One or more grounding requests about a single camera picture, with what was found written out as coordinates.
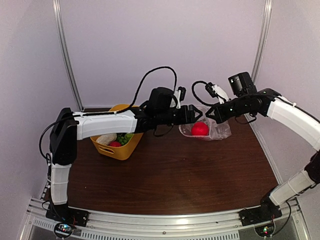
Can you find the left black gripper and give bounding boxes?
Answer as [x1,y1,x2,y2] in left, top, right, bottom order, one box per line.
[156,104,203,125]

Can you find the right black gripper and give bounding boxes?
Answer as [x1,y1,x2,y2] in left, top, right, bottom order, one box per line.
[206,94,249,124]

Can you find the red plush apple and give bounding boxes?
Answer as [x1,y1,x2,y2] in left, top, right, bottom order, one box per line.
[191,121,210,136]

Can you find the clear zip top bag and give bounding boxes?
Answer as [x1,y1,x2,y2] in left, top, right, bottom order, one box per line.
[178,106,232,141]

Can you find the yellow plastic basket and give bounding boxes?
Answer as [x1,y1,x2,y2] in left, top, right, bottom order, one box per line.
[90,111,143,161]

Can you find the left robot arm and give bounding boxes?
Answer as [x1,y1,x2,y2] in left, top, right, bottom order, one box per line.
[49,87,203,222]

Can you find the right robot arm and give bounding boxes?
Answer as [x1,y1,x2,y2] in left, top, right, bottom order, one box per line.
[205,72,320,221]

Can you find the green plush vegetable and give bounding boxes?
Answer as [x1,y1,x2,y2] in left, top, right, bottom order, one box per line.
[116,133,134,146]

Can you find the small red plush fruit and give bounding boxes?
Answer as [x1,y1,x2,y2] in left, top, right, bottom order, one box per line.
[108,141,122,148]

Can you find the right circuit board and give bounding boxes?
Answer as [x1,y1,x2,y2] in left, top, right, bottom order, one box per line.
[254,223,275,238]

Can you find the circuit board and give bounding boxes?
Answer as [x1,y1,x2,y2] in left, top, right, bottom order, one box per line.
[254,223,275,238]
[53,222,75,238]

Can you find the left circuit board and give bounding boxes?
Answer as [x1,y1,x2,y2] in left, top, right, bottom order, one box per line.
[53,222,75,238]

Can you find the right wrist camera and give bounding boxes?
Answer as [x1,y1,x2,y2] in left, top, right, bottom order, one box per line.
[205,82,230,104]

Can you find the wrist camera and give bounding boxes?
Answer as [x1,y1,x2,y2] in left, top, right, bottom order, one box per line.
[170,86,186,109]
[205,82,230,104]

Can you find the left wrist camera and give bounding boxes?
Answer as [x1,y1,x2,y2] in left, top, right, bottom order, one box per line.
[170,86,186,109]

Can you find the right black cable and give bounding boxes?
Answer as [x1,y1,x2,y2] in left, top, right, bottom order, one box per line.
[191,80,213,107]

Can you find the black cable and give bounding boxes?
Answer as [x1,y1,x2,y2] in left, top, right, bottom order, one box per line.
[113,66,178,116]
[191,80,213,107]

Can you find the left black cable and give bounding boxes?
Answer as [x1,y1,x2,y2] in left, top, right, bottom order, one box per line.
[113,66,178,116]

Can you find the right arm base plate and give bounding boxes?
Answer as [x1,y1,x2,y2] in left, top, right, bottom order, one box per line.
[238,206,283,227]

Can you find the right aluminium frame post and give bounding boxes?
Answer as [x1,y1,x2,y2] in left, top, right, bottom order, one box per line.
[251,0,274,83]

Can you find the aluminium frame post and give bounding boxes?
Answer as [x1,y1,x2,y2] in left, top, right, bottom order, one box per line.
[251,0,274,83]
[52,0,84,110]

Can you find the front aluminium rail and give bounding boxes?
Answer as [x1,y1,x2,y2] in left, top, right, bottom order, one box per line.
[18,198,311,240]

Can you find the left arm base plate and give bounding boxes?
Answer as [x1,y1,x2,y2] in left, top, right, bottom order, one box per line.
[45,204,89,227]

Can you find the left aluminium frame post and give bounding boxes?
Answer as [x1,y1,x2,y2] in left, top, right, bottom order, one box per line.
[52,0,84,110]

